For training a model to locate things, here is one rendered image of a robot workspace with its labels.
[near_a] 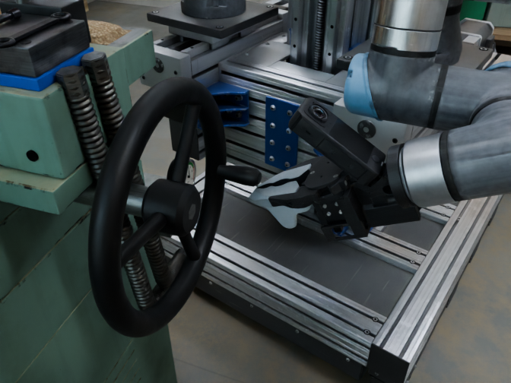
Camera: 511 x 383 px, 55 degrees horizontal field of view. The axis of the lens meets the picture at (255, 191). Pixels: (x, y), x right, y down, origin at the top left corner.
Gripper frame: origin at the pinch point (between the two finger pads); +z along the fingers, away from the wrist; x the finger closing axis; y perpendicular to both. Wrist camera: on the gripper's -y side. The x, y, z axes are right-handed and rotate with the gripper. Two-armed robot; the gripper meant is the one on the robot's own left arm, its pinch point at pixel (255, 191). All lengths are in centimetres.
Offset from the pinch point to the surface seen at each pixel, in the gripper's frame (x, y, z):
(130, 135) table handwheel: -16.9, -17.6, -4.6
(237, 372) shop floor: 17, 62, 49
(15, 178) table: -19.2, -18.2, 10.6
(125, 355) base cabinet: -8.7, 22.7, 38.5
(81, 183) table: -15.6, -14.2, 7.3
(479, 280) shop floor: 77, 92, 0
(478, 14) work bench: 267, 67, 3
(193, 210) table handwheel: -10.7, -5.4, 0.5
